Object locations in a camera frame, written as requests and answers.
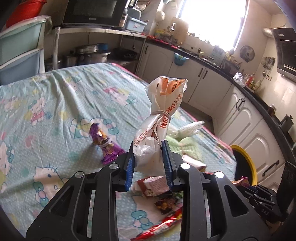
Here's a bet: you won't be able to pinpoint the red plastic basin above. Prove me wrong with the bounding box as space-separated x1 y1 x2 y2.
6 0 48 28

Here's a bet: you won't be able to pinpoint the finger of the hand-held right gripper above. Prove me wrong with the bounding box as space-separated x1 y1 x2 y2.
243 185 275 197
252 194 277 207

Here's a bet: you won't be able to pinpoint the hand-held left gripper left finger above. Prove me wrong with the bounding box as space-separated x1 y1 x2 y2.
26 141 136 241

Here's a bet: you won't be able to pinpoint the green knitted cloth bundle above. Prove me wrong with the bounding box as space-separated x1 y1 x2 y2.
165 136 204 161

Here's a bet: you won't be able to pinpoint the black kitchen countertop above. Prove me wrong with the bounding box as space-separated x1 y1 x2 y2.
147 36 296 153

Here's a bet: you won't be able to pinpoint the pink cardboard box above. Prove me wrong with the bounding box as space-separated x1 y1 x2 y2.
181 155 207 173

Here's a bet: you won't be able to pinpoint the hanging kitchen utensils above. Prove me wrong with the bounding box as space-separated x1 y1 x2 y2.
261 57 276 77

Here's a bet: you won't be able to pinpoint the purple snack wrapper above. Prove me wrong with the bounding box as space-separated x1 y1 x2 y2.
90 123 126 165

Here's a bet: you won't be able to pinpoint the purple gold candy wrapper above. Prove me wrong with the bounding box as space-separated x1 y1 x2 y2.
231 176 249 187

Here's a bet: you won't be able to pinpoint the black range hood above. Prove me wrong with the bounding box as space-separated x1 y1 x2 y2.
270 27 296 78

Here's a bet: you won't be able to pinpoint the white plastic bag orange print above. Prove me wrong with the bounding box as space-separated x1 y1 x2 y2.
133 76 188 174

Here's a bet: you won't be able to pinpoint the white kitchen cabinets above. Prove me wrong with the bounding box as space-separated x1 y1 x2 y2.
136 42 287 193

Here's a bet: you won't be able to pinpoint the condiment bottles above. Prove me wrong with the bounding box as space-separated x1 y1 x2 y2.
244 74 263 93

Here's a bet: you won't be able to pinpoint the wooden cutting board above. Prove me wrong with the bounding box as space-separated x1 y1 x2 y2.
172 19 189 43

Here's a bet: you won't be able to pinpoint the white metal shelf rack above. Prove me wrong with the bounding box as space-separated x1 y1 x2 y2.
53 25 148 70

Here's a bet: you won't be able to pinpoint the yellow-rimmed trash bin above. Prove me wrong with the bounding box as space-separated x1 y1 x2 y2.
228 145 258 187

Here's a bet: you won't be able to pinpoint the teal plastic drawer cabinet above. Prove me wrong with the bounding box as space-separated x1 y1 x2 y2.
0 16 52 85

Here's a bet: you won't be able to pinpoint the green hanging basket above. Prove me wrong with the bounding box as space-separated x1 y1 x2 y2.
173 53 189 66

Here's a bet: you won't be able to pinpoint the round wall fan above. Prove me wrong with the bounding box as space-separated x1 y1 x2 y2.
240 45 255 62

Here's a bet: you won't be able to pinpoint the kitchen window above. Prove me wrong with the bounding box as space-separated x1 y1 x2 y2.
180 0 247 51

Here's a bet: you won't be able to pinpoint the crumpled clear plastic bag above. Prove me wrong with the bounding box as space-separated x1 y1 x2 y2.
232 72 245 84

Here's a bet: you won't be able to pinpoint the red snack wrapper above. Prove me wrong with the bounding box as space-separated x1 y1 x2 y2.
131 206 183 241

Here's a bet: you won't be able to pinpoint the large steel pot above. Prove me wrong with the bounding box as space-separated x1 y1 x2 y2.
62 44 111 67

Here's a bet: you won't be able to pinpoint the black microwave oven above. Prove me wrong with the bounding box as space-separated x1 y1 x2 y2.
62 0 129 28

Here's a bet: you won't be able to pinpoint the dark nut snack wrapper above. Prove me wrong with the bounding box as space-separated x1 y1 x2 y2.
154 193 183 215

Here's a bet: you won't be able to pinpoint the countertop spice rack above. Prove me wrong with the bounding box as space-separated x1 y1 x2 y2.
212 46 241 73

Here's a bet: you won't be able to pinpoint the cartoon cat printed tablecloth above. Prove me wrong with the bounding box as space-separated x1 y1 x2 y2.
0 62 237 241

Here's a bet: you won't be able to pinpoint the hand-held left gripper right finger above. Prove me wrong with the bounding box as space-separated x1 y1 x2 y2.
162 139 271 241

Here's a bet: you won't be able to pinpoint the black wok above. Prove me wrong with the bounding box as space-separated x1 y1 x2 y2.
117 49 138 59

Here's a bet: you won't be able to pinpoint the small pink drink carton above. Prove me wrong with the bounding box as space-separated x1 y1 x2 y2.
132 176 171 199

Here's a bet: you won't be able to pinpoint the blue plastic storage box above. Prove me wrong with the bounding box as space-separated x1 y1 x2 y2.
125 19 148 33

